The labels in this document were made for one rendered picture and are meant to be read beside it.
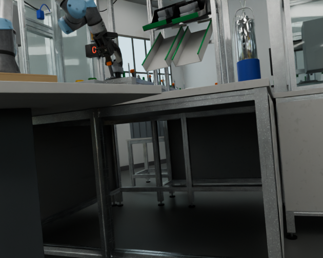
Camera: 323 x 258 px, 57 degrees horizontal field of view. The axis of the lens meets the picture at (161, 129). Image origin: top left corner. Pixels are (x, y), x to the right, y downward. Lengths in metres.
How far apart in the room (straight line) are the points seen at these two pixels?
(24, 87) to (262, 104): 0.79
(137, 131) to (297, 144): 2.18
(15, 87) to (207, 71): 5.53
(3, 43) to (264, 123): 0.98
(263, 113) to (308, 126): 0.75
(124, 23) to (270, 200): 5.21
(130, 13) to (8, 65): 5.10
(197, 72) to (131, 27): 1.60
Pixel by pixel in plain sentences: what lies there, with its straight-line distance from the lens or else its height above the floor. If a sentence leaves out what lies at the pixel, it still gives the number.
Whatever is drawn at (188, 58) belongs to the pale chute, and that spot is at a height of 1.02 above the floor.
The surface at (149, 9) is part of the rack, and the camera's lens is 1.65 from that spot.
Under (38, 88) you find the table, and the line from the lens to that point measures 0.82.
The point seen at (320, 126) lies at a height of 0.64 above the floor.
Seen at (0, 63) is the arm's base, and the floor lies 0.99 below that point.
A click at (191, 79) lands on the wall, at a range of 6.48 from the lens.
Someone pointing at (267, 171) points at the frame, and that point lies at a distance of 1.17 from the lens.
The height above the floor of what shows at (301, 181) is 0.34.
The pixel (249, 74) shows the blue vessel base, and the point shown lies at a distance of 2.14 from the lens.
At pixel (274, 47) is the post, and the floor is 1.25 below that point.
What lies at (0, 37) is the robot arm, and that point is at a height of 1.09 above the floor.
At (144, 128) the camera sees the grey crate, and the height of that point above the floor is 0.72.
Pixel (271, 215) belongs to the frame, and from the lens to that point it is 1.20.
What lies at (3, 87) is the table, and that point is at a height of 0.84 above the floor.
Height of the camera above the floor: 0.71
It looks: level
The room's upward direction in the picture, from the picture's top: 5 degrees counter-clockwise
